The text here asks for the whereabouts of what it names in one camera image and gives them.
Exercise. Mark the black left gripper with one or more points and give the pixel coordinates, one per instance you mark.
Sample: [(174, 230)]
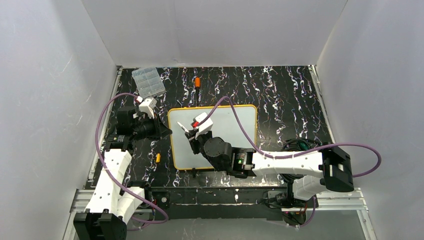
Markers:
[(158, 127)]

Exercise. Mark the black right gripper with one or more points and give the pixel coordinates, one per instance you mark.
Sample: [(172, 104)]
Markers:
[(193, 135)]

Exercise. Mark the white orange marker pen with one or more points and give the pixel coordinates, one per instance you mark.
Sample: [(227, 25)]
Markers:
[(182, 127)]

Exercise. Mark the yellow framed whiteboard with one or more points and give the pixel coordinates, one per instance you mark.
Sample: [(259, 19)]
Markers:
[(224, 126)]

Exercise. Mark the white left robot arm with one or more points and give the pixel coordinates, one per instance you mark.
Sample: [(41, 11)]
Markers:
[(113, 204)]

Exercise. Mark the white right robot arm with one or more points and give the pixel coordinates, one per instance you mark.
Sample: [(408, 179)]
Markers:
[(326, 168)]

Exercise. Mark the clear plastic organizer box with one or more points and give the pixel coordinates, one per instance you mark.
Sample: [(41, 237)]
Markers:
[(148, 82)]

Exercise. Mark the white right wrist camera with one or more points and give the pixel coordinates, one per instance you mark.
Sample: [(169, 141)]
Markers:
[(202, 124)]

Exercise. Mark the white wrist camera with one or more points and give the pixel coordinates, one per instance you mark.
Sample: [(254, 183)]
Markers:
[(146, 106), (202, 124)]

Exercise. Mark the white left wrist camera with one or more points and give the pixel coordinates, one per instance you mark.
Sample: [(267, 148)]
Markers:
[(146, 106)]

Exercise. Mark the orange handled screwdriver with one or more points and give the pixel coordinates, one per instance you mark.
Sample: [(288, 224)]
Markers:
[(197, 85)]

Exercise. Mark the aluminium frame rail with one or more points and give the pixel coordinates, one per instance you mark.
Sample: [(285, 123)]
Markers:
[(251, 203)]

